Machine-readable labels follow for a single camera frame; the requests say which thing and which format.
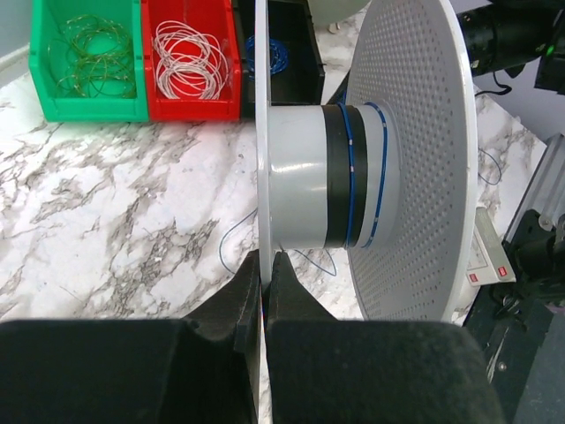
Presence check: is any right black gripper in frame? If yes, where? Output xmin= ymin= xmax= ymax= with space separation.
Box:
xmin=457 ymin=1 xmax=564 ymax=95

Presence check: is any green coiled cable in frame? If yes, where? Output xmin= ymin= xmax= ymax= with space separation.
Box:
xmin=48 ymin=15 xmax=137 ymax=99

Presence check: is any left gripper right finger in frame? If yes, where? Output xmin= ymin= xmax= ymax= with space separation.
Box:
xmin=264 ymin=253 xmax=504 ymax=423

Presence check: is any green plastic bin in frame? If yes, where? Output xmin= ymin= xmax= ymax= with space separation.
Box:
xmin=29 ymin=1 xmax=149 ymax=122

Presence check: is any blue cable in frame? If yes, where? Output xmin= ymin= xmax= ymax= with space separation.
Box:
xmin=245 ymin=35 xmax=290 ymax=83
xmin=218 ymin=102 xmax=504 ymax=277

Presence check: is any white coiled cable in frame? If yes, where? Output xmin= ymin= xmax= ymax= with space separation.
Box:
xmin=152 ymin=19 xmax=233 ymax=101

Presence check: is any black plastic bin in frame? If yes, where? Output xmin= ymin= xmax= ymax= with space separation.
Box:
xmin=232 ymin=1 xmax=325 ymax=119

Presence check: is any red plastic bin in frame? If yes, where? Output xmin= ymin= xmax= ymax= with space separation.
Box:
xmin=140 ymin=0 xmax=242 ymax=121

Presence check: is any small grey staples box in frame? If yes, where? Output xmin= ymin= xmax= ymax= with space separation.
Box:
xmin=463 ymin=207 xmax=516 ymax=288

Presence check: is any grey plastic cable spool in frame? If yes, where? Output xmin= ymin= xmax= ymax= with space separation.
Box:
xmin=254 ymin=0 xmax=480 ymax=424

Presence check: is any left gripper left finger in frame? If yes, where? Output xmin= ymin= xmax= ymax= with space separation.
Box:
xmin=1 ymin=252 xmax=260 ymax=423

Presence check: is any black mounting base bar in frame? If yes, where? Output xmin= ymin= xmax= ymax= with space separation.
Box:
xmin=463 ymin=209 xmax=564 ymax=423

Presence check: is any blue coiled cable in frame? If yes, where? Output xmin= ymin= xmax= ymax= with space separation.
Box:
xmin=245 ymin=35 xmax=290 ymax=83

